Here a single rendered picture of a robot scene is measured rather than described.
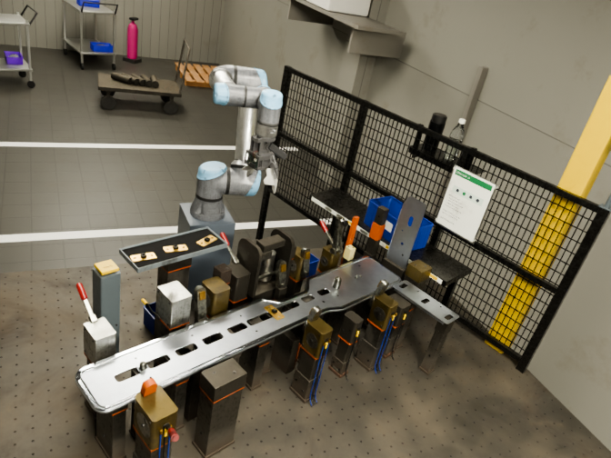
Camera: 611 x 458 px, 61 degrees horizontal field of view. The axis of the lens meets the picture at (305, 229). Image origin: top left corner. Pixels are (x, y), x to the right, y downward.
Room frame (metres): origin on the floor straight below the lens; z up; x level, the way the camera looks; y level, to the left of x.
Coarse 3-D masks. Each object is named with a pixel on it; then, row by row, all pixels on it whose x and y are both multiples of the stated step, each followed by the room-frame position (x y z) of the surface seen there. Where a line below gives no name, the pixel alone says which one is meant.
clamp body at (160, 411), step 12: (156, 396) 1.00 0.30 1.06; (168, 396) 1.01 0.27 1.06; (144, 408) 0.95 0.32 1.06; (156, 408) 0.96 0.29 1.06; (168, 408) 0.97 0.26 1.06; (144, 420) 0.94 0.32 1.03; (156, 420) 0.93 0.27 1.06; (168, 420) 0.95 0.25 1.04; (144, 432) 0.94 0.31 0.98; (156, 432) 0.92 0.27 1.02; (144, 444) 0.95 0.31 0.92; (156, 444) 0.93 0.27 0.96; (168, 444) 0.95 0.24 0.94; (144, 456) 0.95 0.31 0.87; (156, 456) 0.94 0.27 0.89; (168, 456) 0.97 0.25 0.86
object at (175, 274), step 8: (168, 264) 1.53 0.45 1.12; (176, 264) 1.56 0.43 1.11; (184, 264) 1.58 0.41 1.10; (160, 272) 1.57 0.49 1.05; (168, 272) 1.53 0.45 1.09; (176, 272) 1.56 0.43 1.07; (184, 272) 1.59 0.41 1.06; (160, 280) 1.57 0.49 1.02; (168, 280) 1.54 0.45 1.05; (176, 280) 1.57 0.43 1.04; (184, 280) 1.59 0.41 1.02
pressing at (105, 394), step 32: (320, 288) 1.76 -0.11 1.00; (352, 288) 1.81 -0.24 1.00; (224, 320) 1.44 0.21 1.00; (288, 320) 1.52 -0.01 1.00; (128, 352) 1.19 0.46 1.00; (160, 352) 1.23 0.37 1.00; (192, 352) 1.26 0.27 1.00; (224, 352) 1.29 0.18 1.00; (96, 384) 1.05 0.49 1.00; (128, 384) 1.07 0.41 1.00; (160, 384) 1.10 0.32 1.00
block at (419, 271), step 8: (408, 264) 2.01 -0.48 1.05; (416, 264) 2.02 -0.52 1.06; (424, 264) 2.03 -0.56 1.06; (408, 272) 2.00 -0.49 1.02; (416, 272) 1.98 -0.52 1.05; (424, 272) 1.97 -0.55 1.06; (408, 280) 2.00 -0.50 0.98; (416, 280) 1.97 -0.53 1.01; (424, 280) 1.99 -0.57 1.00; (408, 328) 2.01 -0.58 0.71
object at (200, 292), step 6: (198, 288) 1.45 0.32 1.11; (204, 288) 1.46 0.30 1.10; (198, 294) 1.44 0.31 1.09; (204, 294) 1.45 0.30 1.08; (198, 300) 1.44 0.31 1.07; (204, 300) 1.46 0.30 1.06; (198, 306) 1.44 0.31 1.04; (204, 306) 1.45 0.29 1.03; (198, 312) 1.43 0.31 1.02; (204, 312) 1.45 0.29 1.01; (198, 318) 1.43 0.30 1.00
